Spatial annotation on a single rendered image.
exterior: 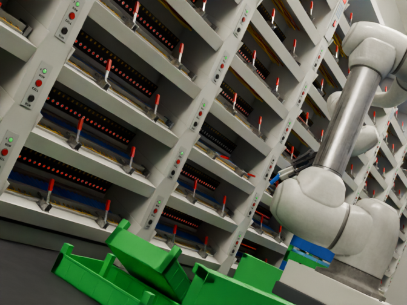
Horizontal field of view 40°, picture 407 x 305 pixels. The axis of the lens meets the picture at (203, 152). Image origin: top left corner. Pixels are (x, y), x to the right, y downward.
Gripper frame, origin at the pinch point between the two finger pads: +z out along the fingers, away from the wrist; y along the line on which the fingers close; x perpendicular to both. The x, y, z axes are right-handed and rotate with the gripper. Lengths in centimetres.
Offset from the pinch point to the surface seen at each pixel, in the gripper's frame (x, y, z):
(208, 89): 63, -3, 7
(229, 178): 16.7, -4.3, 21.1
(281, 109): 11.5, 26.6, -8.5
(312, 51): 14, 51, -32
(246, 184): 2.6, 1.4, 18.5
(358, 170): -123, 85, -26
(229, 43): 68, 9, -6
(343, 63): -43, 99, -45
